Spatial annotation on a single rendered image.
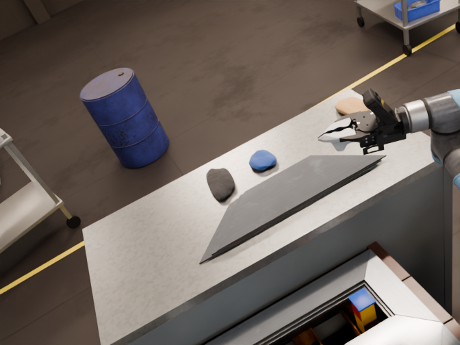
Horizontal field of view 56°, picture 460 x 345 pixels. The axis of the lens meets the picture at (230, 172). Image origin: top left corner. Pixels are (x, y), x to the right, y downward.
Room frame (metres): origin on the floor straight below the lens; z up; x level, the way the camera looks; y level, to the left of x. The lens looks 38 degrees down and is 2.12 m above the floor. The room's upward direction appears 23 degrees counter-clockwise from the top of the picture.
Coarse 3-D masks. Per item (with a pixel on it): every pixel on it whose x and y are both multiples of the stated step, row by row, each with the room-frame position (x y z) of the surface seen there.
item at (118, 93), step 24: (120, 72) 3.63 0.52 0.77; (96, 96) 3.39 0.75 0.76; (120, 96) 3.33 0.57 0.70; (144, 96) 3.51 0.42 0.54; (96, 120) 3.42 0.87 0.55; (120, 120) 3.31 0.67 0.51; (144, 120) 3.37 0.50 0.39; (120, 144) 3.34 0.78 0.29; (144, 144) 3.32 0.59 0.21; (168, 144) 3.48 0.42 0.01
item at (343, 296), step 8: (352, 288) 0.82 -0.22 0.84; (360, 288) 0.81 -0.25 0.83; (368, 288) 0.79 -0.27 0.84; (336, 296) 0.81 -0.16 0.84; (344, 296) 0.80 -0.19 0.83; (376, 296) 0.75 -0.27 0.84; (328, 304) 0.80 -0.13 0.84; (336, 304) 0.79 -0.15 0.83; (376, 304) 0.74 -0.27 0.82; (384, 304) 0.72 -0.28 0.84; (312, 312) 0.79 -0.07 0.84; (320, 312) 0.79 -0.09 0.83; (384, 312) 0.70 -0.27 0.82; (392, 312) 0.68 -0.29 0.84; (296, 320) 0.79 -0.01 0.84; (304, 320) 0.78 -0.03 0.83; (312, 320) 0.78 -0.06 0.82; (384, 320) 0.68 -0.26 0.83; (432, 320) 0.61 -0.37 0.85; (288, 328) 0.78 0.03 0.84; (296, 328) 0.77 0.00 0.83; (272, 336) 0.77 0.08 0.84; (280, 336) 0.77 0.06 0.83; (256, 344) 0.77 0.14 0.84; (264, 344) 0.76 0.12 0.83; (344, 344) 0.66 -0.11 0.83
